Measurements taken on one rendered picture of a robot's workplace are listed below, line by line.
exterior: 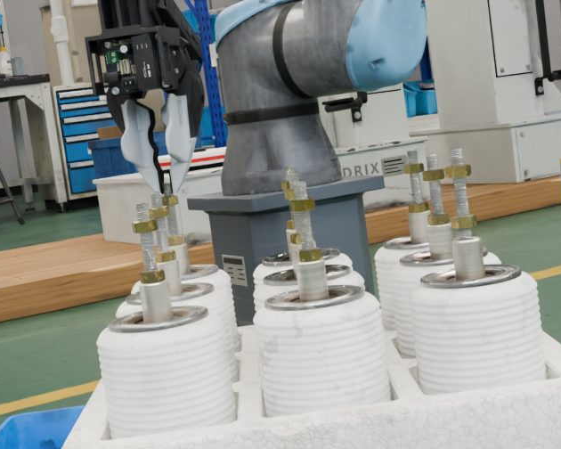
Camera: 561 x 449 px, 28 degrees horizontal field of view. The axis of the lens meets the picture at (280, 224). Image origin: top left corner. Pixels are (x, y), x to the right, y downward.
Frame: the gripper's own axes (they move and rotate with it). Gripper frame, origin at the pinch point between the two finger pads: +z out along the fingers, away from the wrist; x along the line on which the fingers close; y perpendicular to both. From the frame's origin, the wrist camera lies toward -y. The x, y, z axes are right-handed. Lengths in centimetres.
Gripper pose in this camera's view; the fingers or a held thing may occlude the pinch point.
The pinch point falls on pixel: (167, 179)
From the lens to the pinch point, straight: 107.4
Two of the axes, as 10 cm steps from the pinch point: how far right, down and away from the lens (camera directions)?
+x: 9.7, -1.1, -2.2
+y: -2.0, 1.3, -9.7
